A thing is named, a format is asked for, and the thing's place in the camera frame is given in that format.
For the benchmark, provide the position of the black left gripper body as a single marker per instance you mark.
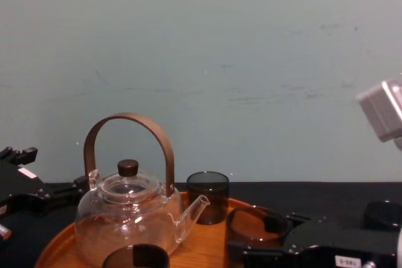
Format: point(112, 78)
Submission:
point(19, 183)

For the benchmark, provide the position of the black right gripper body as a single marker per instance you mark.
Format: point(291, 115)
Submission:
point(339, 243)

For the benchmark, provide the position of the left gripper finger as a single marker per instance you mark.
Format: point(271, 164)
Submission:
point(26, 155)
point(67, 191)

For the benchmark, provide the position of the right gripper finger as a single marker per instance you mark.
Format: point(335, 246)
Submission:
point(276, 224)
point(260, 257)

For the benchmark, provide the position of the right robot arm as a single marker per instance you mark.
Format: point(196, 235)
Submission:
point(381, 114)

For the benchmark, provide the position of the smoked grey drinking glass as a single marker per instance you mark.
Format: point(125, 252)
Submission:
point(207, 202)
point(381, 216)
point(251, 236)
point(119, 258)

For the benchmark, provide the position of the round wooden tray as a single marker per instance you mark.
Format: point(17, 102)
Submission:
point(204, 243)

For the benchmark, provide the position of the black table cloth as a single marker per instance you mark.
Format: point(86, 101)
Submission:
point(329, 196)

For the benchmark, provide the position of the glass lid with brown knob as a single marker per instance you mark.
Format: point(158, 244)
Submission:
point(128, 167)

